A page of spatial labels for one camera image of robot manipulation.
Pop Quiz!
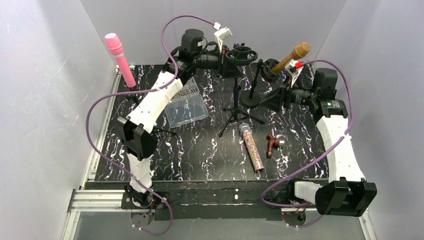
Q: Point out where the black tripod microphone stand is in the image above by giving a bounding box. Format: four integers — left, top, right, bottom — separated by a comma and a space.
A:
218, 42, 265, 138

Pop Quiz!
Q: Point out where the glitter silver-head microphone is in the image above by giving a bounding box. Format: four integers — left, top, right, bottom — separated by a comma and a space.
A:
239, 123, 264, 172

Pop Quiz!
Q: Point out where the gold microphone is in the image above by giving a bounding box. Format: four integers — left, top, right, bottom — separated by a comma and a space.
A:
271, 42, 311, 74

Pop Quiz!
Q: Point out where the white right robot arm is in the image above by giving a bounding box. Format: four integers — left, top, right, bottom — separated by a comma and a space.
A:
266, 68, 378, 217

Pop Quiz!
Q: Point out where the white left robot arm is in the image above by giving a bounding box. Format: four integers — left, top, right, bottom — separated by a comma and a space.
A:
118, 27, 242, 198

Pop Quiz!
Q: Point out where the black round-base microphone stand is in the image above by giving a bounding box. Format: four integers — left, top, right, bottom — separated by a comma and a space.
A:
239, 58, 279, 109

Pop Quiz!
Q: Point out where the small black tripod stand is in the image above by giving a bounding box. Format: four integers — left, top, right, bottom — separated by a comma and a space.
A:
125, 86, 178, 137

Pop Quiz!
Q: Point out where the pink microphone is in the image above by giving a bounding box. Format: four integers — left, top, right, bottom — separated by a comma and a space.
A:
104, 33, 136, 89

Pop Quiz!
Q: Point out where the clear plastic screw box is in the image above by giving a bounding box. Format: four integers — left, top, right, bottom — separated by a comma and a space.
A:
164, 76, 209, 128

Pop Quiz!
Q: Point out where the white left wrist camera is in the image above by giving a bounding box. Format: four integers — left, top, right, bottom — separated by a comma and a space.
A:
214, 27, 233, 53

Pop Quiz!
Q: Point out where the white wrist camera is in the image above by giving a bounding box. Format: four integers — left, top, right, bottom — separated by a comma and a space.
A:
214, 27, 233, 53
284, 59, 304, 78

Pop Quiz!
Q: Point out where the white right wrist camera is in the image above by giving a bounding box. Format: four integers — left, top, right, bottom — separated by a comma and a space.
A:
284, 59, 304, 78

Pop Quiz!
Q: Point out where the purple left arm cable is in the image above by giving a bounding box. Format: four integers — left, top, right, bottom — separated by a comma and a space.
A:
86, 14, 220, 237

